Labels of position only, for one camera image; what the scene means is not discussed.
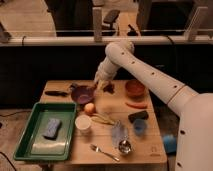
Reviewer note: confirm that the silver fork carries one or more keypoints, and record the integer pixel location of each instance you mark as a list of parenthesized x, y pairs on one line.
[(97, 149)]

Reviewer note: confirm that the black handled knife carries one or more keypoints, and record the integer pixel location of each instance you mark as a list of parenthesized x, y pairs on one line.
[(56, 93)]

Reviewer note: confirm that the dark grape bunch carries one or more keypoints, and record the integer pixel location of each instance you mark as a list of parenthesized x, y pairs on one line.
[(109, 88)]

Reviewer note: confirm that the small grey object behind bowl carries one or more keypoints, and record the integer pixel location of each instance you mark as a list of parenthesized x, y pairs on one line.
[(73, 86)]

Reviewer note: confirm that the metal measuring cup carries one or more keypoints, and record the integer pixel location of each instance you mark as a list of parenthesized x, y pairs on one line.
[(124, 147)]

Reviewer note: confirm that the small blue cup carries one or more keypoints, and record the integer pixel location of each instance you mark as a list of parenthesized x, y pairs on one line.
[(139, 126)]

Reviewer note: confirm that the orange carrot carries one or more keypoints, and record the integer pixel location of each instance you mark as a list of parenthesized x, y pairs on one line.
[(137, 105)]

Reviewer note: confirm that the orange round fruit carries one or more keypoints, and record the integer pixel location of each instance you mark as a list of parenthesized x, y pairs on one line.
[(90, 108)]

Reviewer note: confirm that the wooden table board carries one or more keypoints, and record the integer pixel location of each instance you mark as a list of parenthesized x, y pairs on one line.
[(146, 149)]

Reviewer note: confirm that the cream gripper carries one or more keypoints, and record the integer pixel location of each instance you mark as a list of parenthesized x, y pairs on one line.
[(99, 84)]

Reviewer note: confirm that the white paper cup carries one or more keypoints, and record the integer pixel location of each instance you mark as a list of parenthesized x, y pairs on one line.
[(83, 124)]

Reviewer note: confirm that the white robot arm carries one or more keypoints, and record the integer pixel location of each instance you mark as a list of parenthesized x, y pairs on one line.
[(195, 136)]

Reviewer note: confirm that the black office chair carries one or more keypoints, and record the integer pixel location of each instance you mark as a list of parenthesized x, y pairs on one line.
[(111, 18)]

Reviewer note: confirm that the orange bowl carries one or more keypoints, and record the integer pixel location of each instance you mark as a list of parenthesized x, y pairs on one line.
[(134, 88)]

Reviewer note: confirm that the crumpled clear plastic bag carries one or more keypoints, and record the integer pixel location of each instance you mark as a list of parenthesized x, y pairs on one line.
[(118, 133)]

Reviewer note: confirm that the purple bowl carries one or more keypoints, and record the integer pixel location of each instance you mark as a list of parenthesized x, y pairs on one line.
[(82, 94)]

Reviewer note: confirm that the dark brown sponge block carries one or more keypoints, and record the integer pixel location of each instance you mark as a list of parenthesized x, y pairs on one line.
[(138, 115)]

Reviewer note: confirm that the green plastic tray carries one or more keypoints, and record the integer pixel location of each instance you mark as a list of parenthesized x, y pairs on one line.
[(33, 146)]

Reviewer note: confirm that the blue sponge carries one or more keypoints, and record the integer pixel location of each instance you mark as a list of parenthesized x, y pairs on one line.
[(51, 129)]

